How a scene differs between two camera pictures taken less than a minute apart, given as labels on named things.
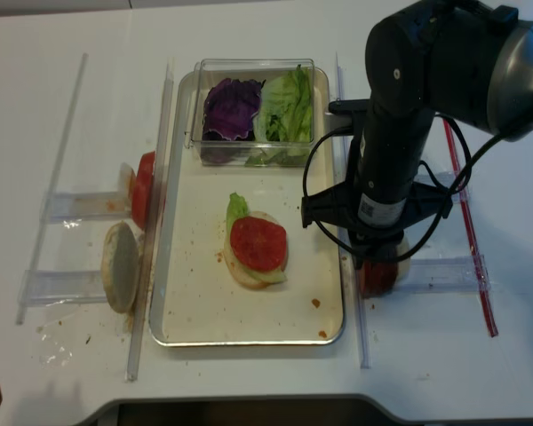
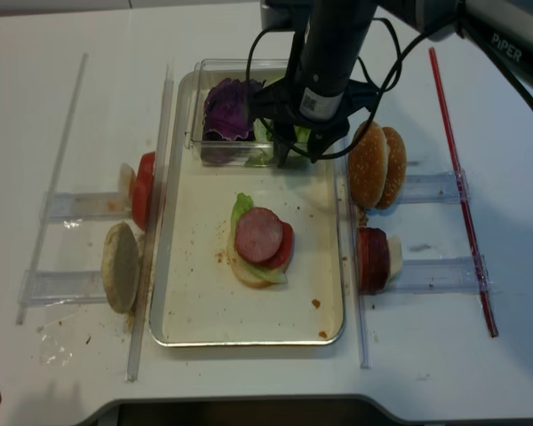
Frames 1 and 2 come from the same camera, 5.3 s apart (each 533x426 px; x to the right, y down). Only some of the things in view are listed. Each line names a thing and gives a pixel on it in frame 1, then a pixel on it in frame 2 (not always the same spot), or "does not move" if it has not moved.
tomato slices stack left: x=142 y=189 does not move
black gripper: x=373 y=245 -> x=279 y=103
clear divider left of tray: x=155 y=227 does not move
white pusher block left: x=126 y=185 does not move
